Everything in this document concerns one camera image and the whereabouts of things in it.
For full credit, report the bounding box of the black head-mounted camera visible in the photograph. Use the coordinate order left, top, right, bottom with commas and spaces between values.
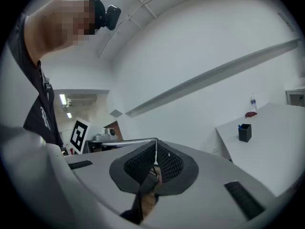
96, 5, 122, 31

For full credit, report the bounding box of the white ceiling conduit pipe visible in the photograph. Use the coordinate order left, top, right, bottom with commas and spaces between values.
97, 0, 174, 58

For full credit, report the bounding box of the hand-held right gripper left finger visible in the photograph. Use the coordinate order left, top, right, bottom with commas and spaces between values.
64, 139, 157, 216

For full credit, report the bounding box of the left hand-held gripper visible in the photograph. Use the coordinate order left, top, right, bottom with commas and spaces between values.
69, 117, 105, 155

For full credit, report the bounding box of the person's head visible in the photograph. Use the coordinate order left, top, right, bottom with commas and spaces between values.
23, 0, 96, 62

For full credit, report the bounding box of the clear water bottle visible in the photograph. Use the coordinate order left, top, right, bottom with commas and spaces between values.
249, 94, 258, 113

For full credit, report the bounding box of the black square pad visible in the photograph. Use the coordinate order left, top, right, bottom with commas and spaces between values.
238, 123, 252, 143

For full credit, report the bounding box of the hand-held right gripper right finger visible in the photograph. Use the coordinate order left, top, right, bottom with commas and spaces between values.
140, 139, 276, 226

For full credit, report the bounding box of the grey wall trunking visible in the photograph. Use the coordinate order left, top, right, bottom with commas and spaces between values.
125, 38, 301, 118

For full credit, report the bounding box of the brown wooden door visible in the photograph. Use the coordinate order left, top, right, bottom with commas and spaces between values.
104, 121, 123, 141

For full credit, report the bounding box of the black shirt white print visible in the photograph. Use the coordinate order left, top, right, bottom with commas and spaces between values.
7, 13, 64, 148

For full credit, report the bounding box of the black metal-framed cart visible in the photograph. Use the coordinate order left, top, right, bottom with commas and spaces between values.
85, 137, 160, 154

